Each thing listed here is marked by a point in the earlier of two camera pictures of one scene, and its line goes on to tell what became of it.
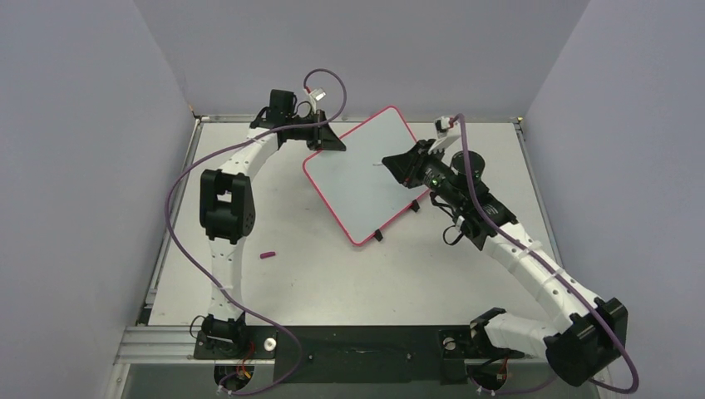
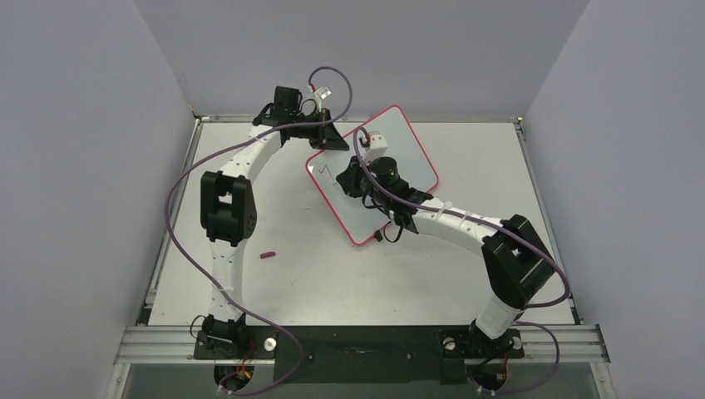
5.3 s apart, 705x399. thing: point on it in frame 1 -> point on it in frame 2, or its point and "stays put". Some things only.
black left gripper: [324, 138] stays put
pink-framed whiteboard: [362, 192] stays put
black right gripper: [416, 167] -> [348, 179]
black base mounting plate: [406, 355] stays put
